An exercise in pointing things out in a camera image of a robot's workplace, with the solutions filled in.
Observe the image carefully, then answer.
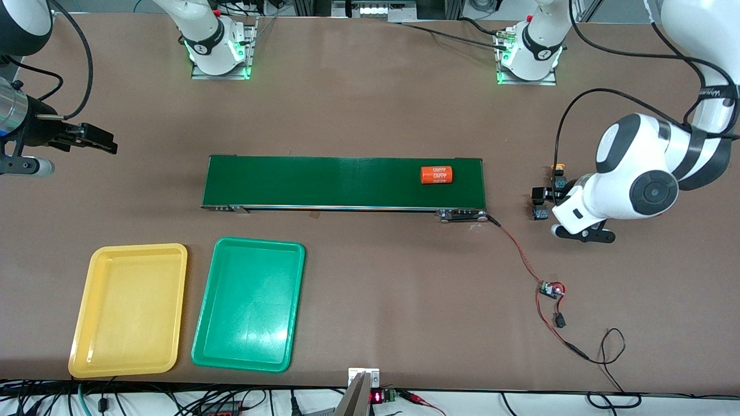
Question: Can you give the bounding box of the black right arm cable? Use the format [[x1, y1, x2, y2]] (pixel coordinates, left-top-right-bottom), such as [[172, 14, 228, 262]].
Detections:
[[3, 55, 63, 103], [38, 0, 95, 121]]

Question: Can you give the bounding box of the green conveyor belt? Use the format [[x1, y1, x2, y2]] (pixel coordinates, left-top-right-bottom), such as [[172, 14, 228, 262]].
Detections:
[[201, 155, 488, 223]]

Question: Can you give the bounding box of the black table cable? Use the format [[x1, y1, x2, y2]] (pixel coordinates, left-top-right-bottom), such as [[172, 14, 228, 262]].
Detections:
[[399, 22, 512, 50]]

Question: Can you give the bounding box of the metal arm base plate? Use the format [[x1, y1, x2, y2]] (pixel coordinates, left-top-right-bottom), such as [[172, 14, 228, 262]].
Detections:
[[191, 17, 258, 80], [496, 32, 557, 86]]

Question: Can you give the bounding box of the red clip lead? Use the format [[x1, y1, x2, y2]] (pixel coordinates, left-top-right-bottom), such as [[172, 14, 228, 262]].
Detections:
[[398, 391, 447, 416]]

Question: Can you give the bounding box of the green plastic tray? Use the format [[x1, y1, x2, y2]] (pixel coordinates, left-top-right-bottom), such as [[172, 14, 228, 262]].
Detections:
[[191, 237, 306, 373]]

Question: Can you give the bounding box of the grey lit control box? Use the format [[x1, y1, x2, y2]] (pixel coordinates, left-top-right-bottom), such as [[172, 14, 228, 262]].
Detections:
[[331, 0, 418, 23]]

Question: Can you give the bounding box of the orange cylinder 4680 print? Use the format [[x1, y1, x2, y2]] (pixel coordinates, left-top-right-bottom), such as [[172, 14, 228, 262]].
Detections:
[[420, 165, 454, 185]]

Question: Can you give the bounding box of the thin black cable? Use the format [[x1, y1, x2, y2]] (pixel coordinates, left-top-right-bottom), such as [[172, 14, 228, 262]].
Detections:
[[587, 328, 642, 408]]

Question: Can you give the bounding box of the metal mount bracket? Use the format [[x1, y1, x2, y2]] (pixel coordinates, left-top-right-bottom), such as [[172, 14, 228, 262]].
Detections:
[[332, 368, 381, 416]]

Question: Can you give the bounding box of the aluminium frame profile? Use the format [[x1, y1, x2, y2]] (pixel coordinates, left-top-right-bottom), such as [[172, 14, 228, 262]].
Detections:
[[578, 0, 608, 24]]

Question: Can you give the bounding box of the yellow plastic tray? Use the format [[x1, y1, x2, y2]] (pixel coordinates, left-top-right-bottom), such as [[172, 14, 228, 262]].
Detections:
[[68, 243, 188, 379]]

